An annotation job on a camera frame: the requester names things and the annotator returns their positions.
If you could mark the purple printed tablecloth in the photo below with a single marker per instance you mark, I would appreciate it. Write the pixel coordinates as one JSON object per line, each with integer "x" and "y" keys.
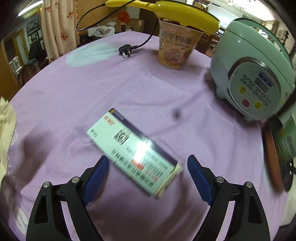
{"x": 92, "y": 92}

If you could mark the small black frying pan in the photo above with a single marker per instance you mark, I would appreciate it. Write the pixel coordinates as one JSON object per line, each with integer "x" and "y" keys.
{"x": 289, "y": 173}

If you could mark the green rice cooker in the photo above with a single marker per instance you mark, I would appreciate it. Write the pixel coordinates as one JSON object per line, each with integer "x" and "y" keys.
{"x": 249, "y": 69}

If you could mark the red hanging decoration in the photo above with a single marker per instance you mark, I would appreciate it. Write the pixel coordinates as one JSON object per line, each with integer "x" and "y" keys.
{"x": 123, "y": 16}

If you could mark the cardboard box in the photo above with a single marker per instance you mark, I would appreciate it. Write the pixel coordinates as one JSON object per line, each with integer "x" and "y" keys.
{"x": 136, "y": 24}

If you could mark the copper frying pan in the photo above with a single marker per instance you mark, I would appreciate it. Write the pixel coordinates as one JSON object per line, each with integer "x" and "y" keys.
{"x": 270, "y": 150}

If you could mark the cream cloth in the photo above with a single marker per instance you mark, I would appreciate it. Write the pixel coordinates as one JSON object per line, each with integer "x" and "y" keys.
{"x": 7, "y": 129}

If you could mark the floral curtain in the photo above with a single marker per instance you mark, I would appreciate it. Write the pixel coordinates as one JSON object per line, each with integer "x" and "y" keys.
{"x": 60, "y": 27}

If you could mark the yellow handheld appliance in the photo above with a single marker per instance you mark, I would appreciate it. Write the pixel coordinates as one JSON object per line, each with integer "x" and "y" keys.
{"x": 185, "y": 14}

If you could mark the beige instant noodle cup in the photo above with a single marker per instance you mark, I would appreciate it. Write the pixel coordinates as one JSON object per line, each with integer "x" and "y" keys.
{"x": 178, "y": 46}

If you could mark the white printed box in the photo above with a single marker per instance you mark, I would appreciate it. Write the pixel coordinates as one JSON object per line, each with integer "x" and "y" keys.
{"x": 129, "y": 143}

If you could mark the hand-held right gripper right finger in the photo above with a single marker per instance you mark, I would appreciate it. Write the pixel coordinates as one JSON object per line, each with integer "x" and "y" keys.
{"x": 200, "y": 178}

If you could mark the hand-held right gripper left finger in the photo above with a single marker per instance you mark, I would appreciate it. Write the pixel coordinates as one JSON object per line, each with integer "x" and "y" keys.
{"x": 97, "y": 178}

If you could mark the white sheet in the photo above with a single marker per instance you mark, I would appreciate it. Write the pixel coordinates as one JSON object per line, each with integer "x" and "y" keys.
{"x": 222, "y": 12}

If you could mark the wooden cabinet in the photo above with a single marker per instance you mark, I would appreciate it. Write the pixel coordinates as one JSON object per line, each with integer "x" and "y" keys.
{"x": 97, "y": 19}

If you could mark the white plastic bag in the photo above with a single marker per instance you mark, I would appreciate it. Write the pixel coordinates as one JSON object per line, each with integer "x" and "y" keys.
{"x": 101, "y": 31}

